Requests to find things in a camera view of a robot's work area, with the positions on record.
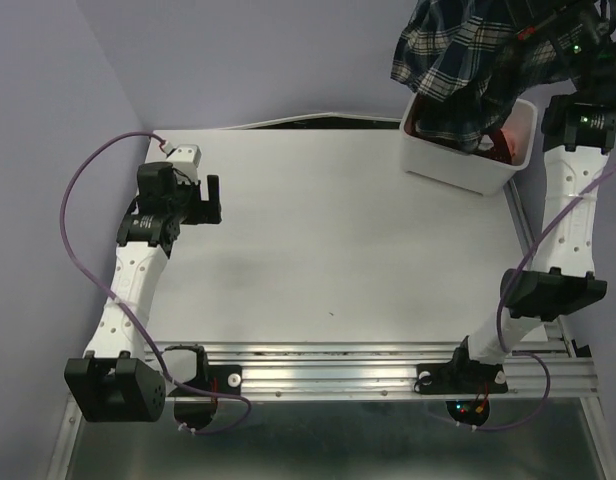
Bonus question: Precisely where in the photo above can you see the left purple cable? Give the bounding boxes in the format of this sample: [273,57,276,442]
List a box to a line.
[60,130,253,436]

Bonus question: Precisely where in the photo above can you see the purple cable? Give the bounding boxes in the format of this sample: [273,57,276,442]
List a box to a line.
[60,130,253,436]
[427,152,616,434]

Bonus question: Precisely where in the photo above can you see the aluminium rail frame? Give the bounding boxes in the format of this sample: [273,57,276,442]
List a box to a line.
[56,172,604,479]

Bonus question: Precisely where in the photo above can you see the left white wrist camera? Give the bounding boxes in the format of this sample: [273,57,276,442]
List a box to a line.
[167,145,202,184]

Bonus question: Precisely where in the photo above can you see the white plastic bin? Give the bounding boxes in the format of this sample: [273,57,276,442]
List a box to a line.
[398,97,538,196]

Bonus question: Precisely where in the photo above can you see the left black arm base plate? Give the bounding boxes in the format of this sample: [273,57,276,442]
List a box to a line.
[161,344,251,436]

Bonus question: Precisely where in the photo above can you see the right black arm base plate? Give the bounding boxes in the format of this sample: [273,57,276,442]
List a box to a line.
[413,349,510,429]

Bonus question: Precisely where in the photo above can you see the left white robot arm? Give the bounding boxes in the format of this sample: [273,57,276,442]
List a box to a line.
[64,150,221,423]

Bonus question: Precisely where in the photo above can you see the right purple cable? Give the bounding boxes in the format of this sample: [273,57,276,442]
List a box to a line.
[427,152,616,434]

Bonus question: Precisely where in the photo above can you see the red polka dot skirt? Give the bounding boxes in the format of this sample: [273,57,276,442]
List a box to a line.
[404,115,517,165]

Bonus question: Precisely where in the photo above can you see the navy plaid pleated skirt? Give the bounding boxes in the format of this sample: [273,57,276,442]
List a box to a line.
[390,1,569,153]

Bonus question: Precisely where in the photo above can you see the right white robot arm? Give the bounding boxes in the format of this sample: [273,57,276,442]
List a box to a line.
[448,1,616,390]

